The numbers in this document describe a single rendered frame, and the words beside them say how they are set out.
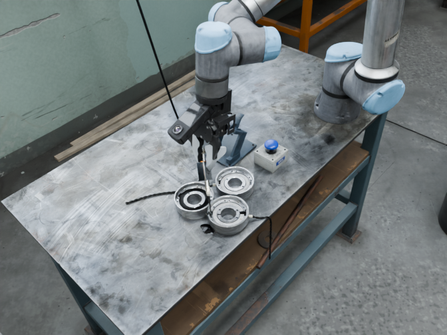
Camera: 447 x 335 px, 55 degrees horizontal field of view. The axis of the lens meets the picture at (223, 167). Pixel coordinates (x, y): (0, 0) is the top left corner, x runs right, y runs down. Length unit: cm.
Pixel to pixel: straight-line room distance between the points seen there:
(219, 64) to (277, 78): 72
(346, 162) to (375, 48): 59
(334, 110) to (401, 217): 100
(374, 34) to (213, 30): 45
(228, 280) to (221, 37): 72
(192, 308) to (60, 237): 41
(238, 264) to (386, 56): 72
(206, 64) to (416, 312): 142
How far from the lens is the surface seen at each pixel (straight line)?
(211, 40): 90
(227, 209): 110
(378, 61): 120
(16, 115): 261
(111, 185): 126
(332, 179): 158
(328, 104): 140
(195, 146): 107
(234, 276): 131
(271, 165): 120
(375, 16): 115
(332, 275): 199
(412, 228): 224
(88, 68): 272
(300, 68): 168
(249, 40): 95
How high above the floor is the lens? 166
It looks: 44 degrees down
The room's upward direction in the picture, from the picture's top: 4 degrees counter-clockwise
